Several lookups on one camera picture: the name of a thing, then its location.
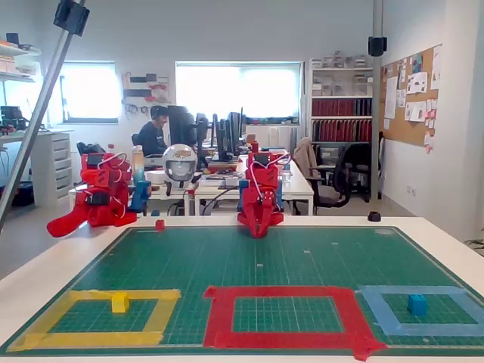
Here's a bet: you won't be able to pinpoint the black machine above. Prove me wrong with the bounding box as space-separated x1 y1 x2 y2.
0 105 30 135

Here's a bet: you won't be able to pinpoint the black computer monitor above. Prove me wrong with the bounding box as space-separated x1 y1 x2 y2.
194 112 211 169
211 112 232 162
225 107 246 156
167 104 198 152

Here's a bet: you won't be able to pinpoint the red tape square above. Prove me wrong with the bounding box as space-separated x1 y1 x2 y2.
202 285 389 362

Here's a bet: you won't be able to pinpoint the small window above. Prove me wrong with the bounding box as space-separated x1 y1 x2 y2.
60 61 120 125

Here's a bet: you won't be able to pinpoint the green plant leaves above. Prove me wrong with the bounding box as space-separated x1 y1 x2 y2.
464 237 484 259

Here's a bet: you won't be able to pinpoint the white shelf with red binders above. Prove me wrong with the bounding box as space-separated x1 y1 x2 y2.
309 50 375 167

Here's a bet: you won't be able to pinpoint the yellow tape square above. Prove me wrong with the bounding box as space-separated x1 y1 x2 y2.
6 288 182 352

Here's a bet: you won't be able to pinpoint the blue cube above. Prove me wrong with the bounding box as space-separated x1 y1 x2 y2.
407 293 429 316

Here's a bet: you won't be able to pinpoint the wall tool rack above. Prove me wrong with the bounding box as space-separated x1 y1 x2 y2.
121 71 171 119

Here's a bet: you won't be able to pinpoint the white drawer cabinet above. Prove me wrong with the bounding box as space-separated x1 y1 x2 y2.
29 130 73 207

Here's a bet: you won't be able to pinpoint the yellow cube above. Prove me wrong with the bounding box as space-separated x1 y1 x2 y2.
111 291 131 314

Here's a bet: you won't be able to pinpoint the white office desk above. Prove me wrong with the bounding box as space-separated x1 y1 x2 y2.
69 150 315 217

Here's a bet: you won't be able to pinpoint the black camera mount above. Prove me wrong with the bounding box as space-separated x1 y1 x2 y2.
52 0 91 38

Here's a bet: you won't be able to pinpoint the seated person in dark sweater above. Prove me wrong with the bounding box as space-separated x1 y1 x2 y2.
136 105 170 158

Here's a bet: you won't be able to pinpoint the office chair with beige jacket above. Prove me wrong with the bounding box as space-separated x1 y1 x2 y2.
293 136 351 216

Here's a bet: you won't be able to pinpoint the black office chair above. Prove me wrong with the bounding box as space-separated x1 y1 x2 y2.
332 141 374 203

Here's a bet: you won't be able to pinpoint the white helmet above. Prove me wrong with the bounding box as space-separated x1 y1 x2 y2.
162 144 198 189

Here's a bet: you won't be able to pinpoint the red leader arm with handle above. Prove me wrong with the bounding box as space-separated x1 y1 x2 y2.
46 151 138 239

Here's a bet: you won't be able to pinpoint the white wall shelf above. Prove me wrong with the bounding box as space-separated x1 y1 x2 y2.
0 33 42 83

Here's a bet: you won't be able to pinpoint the green cutting mat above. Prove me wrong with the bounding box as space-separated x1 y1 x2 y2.
0 225 484 357

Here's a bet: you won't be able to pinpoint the aluminium profile pole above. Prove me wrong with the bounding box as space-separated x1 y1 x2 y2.
0 0 87 232

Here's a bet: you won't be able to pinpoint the cork pin board with papers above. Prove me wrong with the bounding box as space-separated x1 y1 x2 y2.
380 43 443 154

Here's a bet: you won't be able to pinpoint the blue tape square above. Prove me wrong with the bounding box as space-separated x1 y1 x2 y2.
355 284 484 337

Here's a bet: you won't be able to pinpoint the black column clamp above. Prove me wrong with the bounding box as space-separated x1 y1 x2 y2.
368 36 388 57

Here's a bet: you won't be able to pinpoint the wide window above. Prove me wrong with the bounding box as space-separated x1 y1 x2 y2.
175 60 304 124

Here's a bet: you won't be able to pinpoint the grey round column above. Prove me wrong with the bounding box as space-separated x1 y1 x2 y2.
372 0 383 201

